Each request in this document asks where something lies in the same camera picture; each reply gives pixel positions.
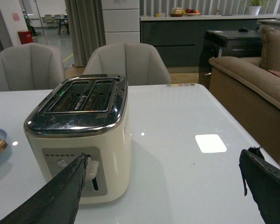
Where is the black washing machine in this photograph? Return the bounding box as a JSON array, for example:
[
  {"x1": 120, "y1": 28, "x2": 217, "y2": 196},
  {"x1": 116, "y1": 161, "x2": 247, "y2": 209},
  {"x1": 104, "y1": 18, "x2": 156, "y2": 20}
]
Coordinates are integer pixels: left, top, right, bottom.
[{"x1": 198, "y1": 29, "x2": 262, "y2": 88}]

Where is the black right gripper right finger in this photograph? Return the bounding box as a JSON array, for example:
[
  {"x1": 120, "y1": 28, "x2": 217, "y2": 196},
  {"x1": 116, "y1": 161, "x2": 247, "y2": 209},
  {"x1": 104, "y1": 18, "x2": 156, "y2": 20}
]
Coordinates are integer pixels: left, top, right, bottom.
[{"x1": 239, "y1": 147, "x2": 280, "y2": 224}]

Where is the beige chair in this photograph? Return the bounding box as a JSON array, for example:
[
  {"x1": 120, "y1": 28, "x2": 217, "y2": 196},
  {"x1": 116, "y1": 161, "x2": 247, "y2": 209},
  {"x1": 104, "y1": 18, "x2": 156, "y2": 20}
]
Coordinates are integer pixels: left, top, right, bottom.
[
  {"x1": 83, "y1": 42, "x2": 171, "y2": 86},
  {"x1": 0, "y1": 43, "x2": 66, "y2": 91}
]

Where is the wicker basket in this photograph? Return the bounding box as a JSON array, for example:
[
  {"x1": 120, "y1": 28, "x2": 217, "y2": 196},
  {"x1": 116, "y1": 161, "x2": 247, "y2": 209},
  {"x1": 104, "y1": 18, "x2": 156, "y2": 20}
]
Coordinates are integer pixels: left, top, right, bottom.
[{"x1": 170, "y1": 7, "x2": 185, "y2": 17}]

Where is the white drawer cabinet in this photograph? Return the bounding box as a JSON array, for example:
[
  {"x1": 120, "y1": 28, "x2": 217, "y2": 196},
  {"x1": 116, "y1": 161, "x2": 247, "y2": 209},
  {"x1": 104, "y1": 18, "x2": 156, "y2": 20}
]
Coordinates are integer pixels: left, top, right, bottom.
[{"x1": 101, "y1": 0, "x2": 140, "y2": 44}]

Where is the red bin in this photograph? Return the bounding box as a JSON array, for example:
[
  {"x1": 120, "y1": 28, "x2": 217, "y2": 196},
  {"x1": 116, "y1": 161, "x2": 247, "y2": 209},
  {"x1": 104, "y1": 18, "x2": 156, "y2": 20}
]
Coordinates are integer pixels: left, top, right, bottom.
[{"x1": 18, "y1": 30, "x2": 33, "y2": 44}]

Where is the right beige chair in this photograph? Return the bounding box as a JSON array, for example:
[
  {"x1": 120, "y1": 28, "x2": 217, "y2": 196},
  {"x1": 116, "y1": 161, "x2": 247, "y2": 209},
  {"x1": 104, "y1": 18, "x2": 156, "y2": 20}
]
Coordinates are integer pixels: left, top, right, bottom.
[{"x1": 83, "y1": 42, "x2": 171, "y2": 86}]

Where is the cream two-slot toaster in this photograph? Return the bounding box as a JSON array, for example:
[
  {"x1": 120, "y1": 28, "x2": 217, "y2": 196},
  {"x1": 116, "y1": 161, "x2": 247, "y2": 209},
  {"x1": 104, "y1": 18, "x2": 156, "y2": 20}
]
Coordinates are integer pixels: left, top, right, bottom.
[{"x1": 24, "y1": 74, "x2": 132, "y2": 204}]

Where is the grey curtain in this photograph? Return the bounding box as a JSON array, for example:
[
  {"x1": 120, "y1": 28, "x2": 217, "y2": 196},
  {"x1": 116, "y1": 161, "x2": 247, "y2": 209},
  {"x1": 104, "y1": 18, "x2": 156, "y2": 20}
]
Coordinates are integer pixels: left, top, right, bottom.
[{"x1": 65, "y1": 0, "x2": 106, "y2": 67}]

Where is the brown sofa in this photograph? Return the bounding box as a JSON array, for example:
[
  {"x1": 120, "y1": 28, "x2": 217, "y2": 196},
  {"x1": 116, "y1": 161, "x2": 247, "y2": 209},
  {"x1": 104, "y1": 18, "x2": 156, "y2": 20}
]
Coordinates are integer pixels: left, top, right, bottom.
[{"x1": 209, "y1": 26, "x2": 280, "y2": 165}]

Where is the fruit bowl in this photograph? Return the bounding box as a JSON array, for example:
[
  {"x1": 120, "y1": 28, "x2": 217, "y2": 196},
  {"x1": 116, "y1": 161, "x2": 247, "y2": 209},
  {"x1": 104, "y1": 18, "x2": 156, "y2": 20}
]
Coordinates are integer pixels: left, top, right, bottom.
[{"x1": 184, "y1": 8, "x2": 200, "y2": 16}]

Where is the dark grey counter cabinet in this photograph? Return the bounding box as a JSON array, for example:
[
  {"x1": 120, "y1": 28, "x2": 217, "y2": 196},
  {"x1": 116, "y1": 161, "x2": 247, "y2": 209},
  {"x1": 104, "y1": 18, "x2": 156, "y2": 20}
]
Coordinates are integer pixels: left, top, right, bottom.
[{"x1": 140, "y1": 14, "x2": 276, "y2": 68}]

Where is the black computer mouse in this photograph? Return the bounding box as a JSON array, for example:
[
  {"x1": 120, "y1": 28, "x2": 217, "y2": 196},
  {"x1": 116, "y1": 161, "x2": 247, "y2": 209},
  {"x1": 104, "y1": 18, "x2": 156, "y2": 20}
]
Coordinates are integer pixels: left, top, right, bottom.
[{"x1": 238, "y1": 28, "x2": 249, "y2": 33}]

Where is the left beige chair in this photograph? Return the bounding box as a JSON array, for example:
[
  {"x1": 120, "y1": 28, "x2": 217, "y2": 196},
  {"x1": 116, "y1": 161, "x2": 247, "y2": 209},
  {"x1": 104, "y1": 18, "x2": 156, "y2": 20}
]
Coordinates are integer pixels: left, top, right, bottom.
[{"x1": 0, "y1": 43, "x2": 66, "y2": 91}]

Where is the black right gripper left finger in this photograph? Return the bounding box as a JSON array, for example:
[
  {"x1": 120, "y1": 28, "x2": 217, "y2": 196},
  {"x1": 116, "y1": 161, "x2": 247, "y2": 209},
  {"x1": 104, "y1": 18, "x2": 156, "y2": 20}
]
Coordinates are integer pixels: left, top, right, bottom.
[{"x1": 0, "y1": 153, "x2": 88, "y2": 224}]

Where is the white potted plant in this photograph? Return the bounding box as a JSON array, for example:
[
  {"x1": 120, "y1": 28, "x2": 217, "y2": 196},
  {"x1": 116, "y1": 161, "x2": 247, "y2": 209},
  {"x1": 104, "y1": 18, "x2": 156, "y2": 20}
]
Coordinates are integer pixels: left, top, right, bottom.
[{"x1": 246, "y1": 0, "x2": 269, "y2": 15}]

